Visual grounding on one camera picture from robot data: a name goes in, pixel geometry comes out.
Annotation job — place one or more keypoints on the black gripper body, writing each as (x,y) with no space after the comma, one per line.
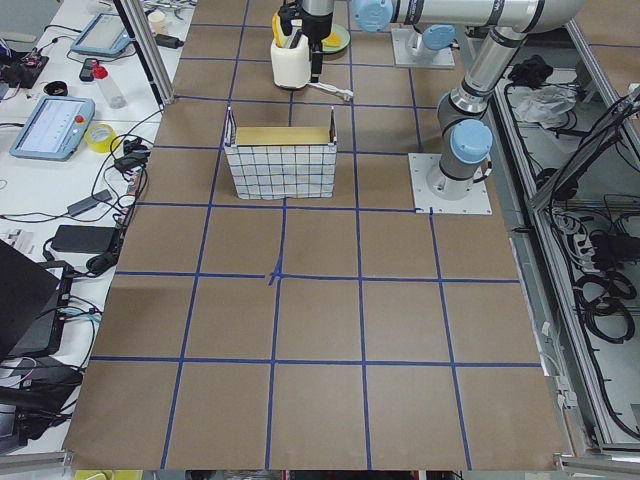
(318,30)

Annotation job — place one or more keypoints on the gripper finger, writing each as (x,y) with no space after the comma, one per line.
(316,64)

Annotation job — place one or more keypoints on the white two-slot toaster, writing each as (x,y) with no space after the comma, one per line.
(291,67)

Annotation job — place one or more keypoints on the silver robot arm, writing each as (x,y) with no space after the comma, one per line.
(467,140)
(510,21)

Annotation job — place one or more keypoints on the bread slice in toaster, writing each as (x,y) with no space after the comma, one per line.
(282,37)

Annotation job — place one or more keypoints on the orange bread on plate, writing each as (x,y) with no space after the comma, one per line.
(332,42)

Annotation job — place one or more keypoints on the light green plate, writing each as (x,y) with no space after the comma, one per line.
(345,39)

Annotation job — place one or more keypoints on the grid fabric storage basket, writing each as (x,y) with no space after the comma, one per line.
(277,162)

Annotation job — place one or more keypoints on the far blue teach pendant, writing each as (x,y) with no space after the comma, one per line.
(105,36)

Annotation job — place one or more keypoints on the blue teach pendant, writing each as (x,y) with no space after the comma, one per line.
(55,128)
(105,36)

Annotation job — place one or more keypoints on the clear bottle red cap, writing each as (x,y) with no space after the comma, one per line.
(108,87)

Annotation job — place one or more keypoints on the yellow tape roll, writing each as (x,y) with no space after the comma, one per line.
(101,138)

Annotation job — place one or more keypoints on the crumpled white cloth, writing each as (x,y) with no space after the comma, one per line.
(546,106)

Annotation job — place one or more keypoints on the near blue teach pendant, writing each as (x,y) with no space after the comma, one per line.
(55,128)

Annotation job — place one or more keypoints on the black power adapter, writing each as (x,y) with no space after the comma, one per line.
(83,239)

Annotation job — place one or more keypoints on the black laptop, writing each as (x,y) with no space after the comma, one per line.
(33,296)

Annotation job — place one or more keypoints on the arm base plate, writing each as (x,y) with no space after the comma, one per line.
(430,48)
(435,193)

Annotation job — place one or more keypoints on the aluminium frame post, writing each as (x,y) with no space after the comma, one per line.
(137,27)

